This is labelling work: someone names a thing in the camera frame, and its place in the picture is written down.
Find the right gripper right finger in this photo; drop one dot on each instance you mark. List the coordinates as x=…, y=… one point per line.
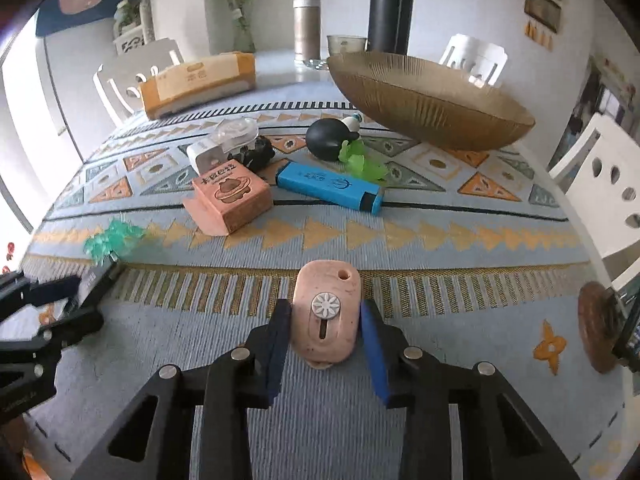
x=501, y=437

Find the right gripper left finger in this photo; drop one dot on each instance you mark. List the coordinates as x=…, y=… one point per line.
x=152, y=436

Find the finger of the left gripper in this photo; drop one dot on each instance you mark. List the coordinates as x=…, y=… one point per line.
x=19, y=291
x=95, y=284

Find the teal green plastic toy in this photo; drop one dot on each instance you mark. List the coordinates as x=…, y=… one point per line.
x=118, y=240

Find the pink eraser box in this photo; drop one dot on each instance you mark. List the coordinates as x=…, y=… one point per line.
x=227, y=198

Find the clear correction tape dispenser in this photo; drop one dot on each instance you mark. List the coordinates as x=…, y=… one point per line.
x=224, y=141

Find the pink utility knife case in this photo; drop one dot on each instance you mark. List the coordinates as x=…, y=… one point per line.
x=325, y=312

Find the black toy figure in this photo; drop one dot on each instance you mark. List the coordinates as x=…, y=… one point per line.
x=259, y=156

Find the blue highlighter marker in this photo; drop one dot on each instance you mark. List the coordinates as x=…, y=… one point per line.
x=326, y=185

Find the black rubber air blower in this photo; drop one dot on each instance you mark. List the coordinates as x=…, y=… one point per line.
x=325, y=137

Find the light green plastic toy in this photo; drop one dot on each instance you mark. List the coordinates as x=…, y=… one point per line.
x=354, y=156

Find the patterned woven table mat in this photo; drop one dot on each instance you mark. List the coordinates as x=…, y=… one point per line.
x=476, y=257

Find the round wicker coaster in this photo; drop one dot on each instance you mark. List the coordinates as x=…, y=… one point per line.
x=600, y=321

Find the white chair far left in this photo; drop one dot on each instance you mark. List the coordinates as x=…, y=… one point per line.
x=117, y=81

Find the white chair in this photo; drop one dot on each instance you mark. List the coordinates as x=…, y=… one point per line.
x=481, y=59
x=605, y=191
x=117, y=81

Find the orange tissue pack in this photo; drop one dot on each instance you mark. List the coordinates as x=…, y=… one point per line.
x=190, y=84

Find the white carved shelf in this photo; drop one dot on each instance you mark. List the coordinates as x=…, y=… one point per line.
x=133, y=25

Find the white chair right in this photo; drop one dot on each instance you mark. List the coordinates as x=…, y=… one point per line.
x=605, y=191

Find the glass ashtray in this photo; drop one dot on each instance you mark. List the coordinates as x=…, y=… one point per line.
x=316, y=64

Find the small glass cup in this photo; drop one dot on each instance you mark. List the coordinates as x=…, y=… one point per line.
x=339, y=44

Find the amber ribbed glass bowl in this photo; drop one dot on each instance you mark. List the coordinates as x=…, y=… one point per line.
x=429, y=102

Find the silver thermos bottle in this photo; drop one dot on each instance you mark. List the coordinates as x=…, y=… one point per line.
x=307, y=29

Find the white chair far centre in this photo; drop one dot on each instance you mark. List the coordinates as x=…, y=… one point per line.
x=481, y=59

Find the yellow hanging ornaments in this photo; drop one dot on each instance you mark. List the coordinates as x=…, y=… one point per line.
x=537, y=33

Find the black thermos flask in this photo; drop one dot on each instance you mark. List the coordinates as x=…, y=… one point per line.
x=389, y=25

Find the lower dark picture frame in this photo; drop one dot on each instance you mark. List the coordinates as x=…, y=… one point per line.
x=546, y=12

